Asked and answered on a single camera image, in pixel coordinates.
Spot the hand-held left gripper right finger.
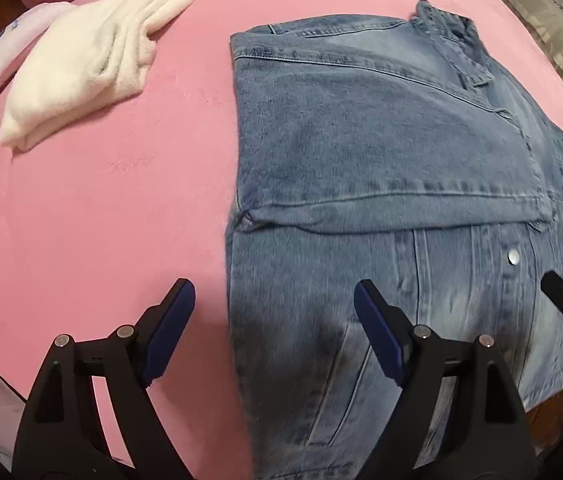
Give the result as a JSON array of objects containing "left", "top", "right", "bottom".
[{"left": 353, "top": 280, "right": 548, "bottom": 480}]

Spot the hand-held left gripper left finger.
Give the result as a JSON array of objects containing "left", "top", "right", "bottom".
[{"left": 12, "top": 277, "right": 197, "bottom": 480}]

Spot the blue denim jacket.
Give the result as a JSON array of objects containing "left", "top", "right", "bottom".
[{"left": 226, "top": 0, "right": 563, "bottom": 480}]

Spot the pink bed sheet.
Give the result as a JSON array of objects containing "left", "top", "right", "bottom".
[{"left": 0, "top": 0, "right": 563, "bottom": 466}]

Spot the white lace cloth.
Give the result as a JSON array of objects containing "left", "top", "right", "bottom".
[{"left": 491, "top": 0, "right": 563, "bottom": 141}]

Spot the cream fluffy folded garment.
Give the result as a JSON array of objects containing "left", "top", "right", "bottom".
[{"left": 0, "top": 0, "right": 196, "bottom": 152}]

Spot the white printed folded cloth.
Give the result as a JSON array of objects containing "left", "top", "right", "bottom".
[{"left": 0, "top": 1, "right": 78, "bottom": 123}]

